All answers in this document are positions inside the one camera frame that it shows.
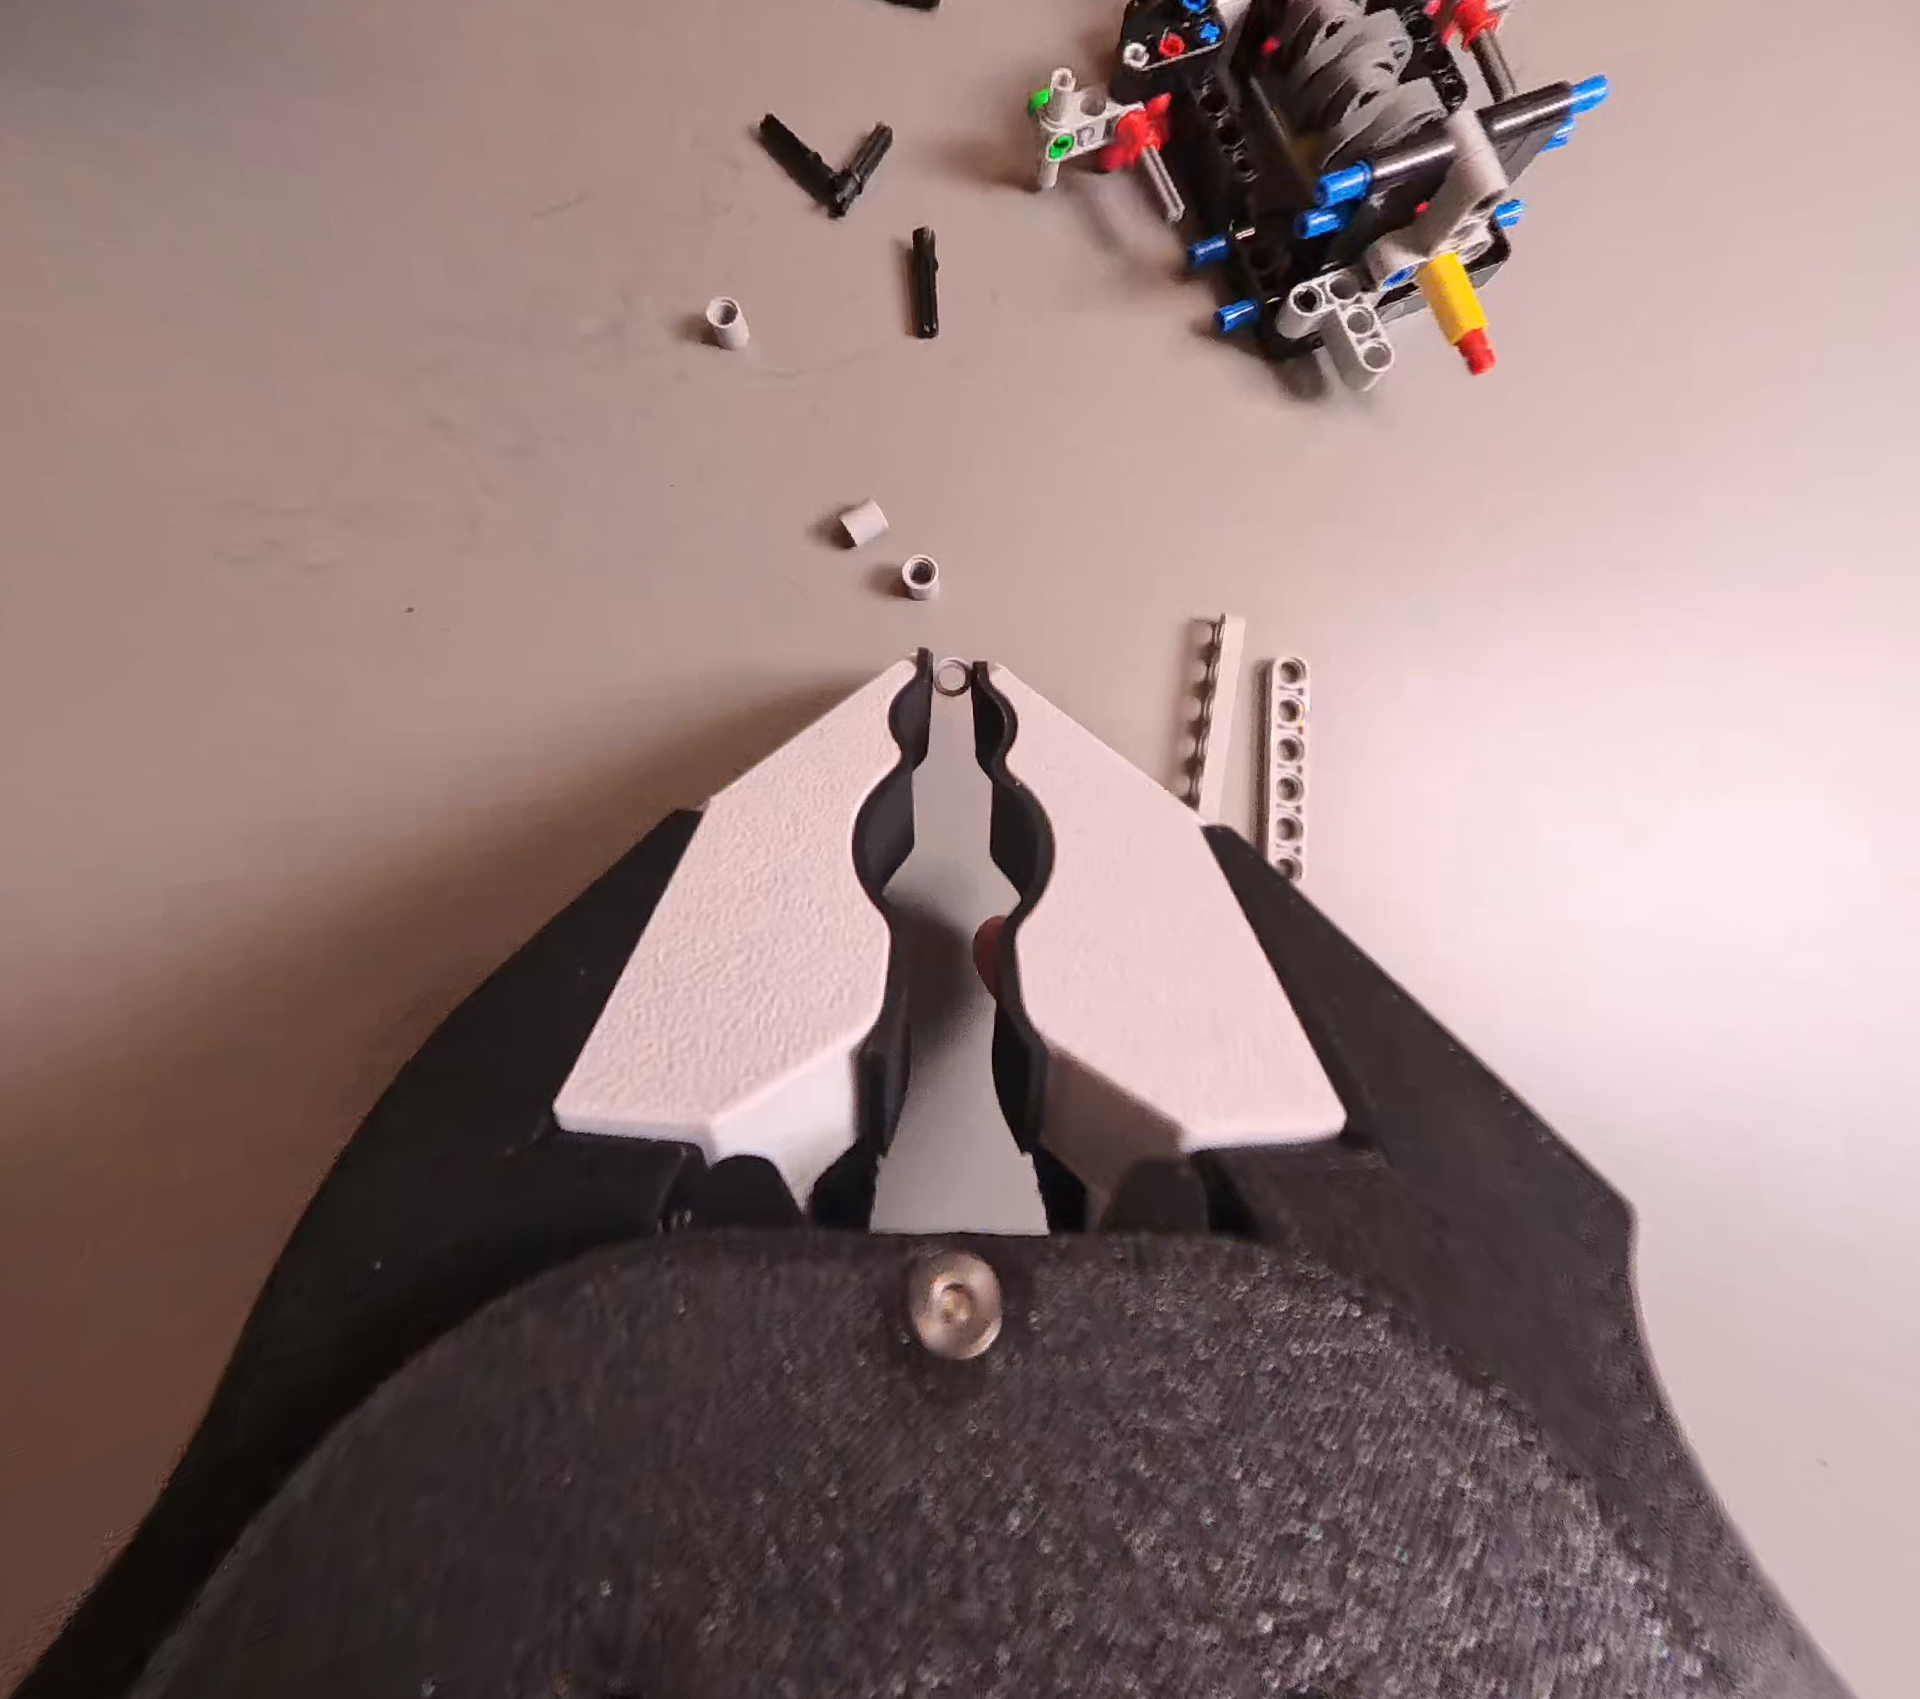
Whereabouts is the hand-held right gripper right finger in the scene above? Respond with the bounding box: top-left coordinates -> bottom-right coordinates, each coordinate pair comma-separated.
969,656 -> 1349,1232

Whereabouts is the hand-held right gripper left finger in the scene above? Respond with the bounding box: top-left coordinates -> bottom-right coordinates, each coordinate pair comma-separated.
553,649 -> 932,1229

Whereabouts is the grey lego beam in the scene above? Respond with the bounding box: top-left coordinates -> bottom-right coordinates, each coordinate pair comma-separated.
1179,612 -> 1251,816
1257,656 -> 1310,881

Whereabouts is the partly built lego model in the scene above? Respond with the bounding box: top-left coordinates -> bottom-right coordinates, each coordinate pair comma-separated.
1026,0 -> 1611,393

